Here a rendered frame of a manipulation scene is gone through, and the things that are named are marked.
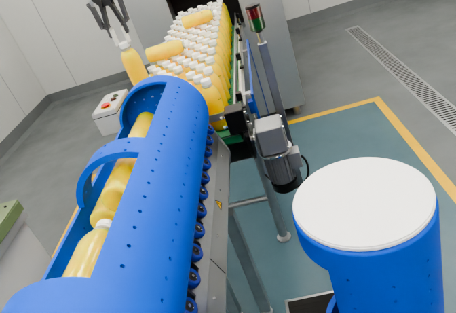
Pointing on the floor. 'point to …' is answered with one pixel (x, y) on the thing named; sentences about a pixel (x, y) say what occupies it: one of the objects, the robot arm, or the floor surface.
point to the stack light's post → (276, 94)
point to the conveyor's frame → (246, 146)
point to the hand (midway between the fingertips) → (120, 35)
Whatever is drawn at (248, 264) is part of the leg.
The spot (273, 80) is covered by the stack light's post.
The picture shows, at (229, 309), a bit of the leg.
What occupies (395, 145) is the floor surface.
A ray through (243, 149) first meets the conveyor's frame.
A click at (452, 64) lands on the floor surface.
